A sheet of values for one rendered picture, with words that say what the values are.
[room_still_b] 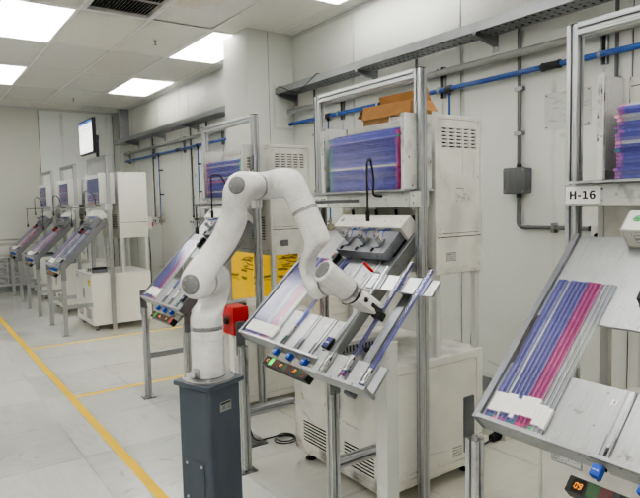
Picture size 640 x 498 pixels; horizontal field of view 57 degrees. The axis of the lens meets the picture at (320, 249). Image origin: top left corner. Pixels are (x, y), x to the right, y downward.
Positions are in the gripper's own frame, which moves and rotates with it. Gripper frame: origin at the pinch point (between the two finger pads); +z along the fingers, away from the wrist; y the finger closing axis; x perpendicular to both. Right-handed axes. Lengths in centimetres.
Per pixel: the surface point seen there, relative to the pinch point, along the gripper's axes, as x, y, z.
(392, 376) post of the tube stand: 16.0, -3.0, 16.5
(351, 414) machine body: 29, 47, 54
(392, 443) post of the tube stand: 36.0, -2.9, 31.0
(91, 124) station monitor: -136, 501, -37
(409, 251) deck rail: -40, 24, 21
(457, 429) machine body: 11, 23, 98
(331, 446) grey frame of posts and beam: 47, 22, 28
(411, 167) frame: -69, 22, 0
